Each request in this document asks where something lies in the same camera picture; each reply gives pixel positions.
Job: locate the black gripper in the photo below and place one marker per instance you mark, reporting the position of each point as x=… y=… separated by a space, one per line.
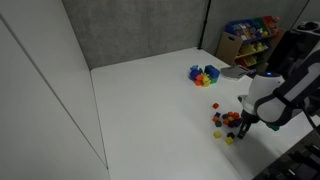
x=247 y=120

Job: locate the robot arm white and black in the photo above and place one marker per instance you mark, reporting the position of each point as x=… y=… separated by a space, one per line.
x=282 y=91

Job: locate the dark green small block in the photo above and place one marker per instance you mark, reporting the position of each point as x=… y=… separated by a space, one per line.
x=231 y=135

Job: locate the yellow small block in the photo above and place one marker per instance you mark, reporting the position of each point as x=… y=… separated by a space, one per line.
x=229 y=140
x=217 y=134

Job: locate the single red small block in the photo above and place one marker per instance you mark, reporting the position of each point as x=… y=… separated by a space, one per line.
x=215 y=106

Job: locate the large blue cube block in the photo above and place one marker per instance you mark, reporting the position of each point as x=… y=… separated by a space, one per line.
x=212 y=72

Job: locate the pile of small colored blocks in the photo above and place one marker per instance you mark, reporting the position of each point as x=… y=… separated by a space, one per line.
x=230 y=119

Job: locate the grey metal mounting plate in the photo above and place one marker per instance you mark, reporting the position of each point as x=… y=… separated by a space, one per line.
x=234 y=72

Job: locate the pile of large colored blocks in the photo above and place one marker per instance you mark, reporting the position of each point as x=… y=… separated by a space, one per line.
x=199 y=77

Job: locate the colorful toy bin shelf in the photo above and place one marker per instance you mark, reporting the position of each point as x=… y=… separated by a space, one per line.
x=250 y=42

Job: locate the black tripod pole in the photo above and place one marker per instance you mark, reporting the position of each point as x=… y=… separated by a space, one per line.
x=199 y=46

